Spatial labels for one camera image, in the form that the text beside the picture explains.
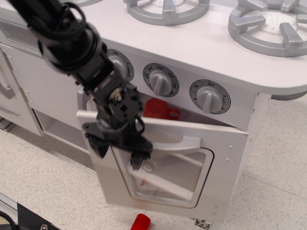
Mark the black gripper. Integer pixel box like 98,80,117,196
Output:
74,54,153,170

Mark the white oven door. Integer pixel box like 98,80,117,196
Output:
89,117,249,222

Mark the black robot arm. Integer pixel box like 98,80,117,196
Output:
11,0,153,170

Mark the white bottle in oven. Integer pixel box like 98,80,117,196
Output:
142,161,156,173

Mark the red plastic cup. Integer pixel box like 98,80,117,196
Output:
144,98,180,120

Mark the red object on floor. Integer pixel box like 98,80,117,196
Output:
130,214,151,230

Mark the middle grey stove knob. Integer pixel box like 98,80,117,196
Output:
143,63,179,97

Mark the grey stove knob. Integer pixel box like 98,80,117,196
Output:
143,63,179,97
189,80,231,115
107,49,134,81

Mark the left grey stove knob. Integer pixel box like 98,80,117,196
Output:
107,49,134,81

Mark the white small cabinet door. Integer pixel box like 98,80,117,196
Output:
0,45,82,128

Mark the right grey stove knob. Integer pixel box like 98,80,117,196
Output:
189,80,231,115

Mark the white left cabinet door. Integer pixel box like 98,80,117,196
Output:
0,51,43,136

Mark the black plate with screw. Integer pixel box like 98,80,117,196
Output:
17,203,59,230

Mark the white toy kitchen body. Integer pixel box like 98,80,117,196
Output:
0,0,307,230

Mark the middle grey stove burner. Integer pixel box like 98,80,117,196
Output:
123,0,210,26

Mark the grey stove burner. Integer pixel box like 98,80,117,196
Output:
123,0,210,26
228,0,307,57

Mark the grey vent grille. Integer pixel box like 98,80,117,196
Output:
0,21,39,50

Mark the right grey stove burner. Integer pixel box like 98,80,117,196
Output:
228,0,307,57

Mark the grey small door handle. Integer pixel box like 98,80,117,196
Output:
77,88,97,111

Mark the grey oven door handle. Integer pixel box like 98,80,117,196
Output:
147,136,201,154

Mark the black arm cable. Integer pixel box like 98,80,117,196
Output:
28,2,101,70

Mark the aluminium frame rail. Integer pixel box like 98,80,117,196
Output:
0,193,18,224

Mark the grey left door handle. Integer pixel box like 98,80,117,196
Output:
0,51,15,100

